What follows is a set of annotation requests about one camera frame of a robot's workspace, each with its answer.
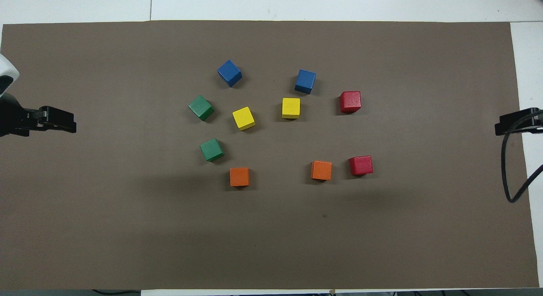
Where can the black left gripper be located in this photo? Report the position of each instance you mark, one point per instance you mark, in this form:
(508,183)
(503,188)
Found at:
(12,118)

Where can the yellow wooden cube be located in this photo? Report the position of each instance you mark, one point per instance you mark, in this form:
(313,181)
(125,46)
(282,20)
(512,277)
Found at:
(291,107)
(243,118)

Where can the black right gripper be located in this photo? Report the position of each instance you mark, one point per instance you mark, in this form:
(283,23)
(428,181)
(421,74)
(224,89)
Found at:
(534,120)

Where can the blue wooden cube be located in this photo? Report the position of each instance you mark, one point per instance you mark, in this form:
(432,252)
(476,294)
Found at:
(305,81)
(229,73)

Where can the orange wooden cube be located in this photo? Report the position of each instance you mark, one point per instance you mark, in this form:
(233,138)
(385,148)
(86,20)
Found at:
(321,170)
(239,177)

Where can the green wooden cube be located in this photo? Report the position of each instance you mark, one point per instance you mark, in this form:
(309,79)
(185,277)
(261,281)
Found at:
(201,107)
(211,150)

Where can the red wooden cube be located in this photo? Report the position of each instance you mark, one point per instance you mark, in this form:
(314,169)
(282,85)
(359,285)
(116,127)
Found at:
(350,101)
(361,165)

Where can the brown table mat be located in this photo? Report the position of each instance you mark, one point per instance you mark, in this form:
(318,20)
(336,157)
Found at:
(271,245)

